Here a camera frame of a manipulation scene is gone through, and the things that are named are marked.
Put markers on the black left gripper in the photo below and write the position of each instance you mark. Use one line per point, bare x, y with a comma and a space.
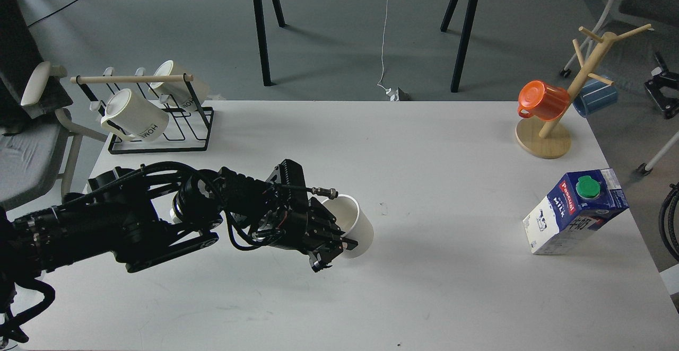
310, 230

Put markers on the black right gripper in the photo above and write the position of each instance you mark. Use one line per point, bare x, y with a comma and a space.
662, 79

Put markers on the white mug black handle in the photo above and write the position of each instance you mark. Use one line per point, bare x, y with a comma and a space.
352, 220

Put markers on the blue white milk carton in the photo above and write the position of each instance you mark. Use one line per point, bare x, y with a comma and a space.
580, 204

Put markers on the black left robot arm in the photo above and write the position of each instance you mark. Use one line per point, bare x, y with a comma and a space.
159, 212

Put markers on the blue cup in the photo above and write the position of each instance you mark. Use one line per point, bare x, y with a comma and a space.
595, 96

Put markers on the orange cup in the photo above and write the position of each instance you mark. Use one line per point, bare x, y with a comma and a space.
538, 99

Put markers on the white chair right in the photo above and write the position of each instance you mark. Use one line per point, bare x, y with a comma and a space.
634, 129

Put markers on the wooden mug tree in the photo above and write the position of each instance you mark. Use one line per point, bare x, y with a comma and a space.
550, 139

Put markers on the white power plug adapter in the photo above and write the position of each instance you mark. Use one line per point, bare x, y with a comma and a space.
396, 94

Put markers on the cream mug rear on rack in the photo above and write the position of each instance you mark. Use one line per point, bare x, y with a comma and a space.
180, 95

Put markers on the cream mug on rack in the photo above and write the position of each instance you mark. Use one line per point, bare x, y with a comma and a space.
180, 95
131, 117

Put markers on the black table legs right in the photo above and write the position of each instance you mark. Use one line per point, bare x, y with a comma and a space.
465, 36

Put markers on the black table legs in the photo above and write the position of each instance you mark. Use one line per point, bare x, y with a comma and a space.
465, 36
258, 9

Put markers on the cream mug front on rack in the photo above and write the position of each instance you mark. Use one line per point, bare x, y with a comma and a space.
131, 117

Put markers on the black table legs left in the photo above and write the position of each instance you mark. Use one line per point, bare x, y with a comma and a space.
258, 9

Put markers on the grey office chair left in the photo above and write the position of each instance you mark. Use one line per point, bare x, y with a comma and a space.
39, 143

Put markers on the black wire mug rack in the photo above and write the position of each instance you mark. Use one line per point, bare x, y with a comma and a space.
186, 131

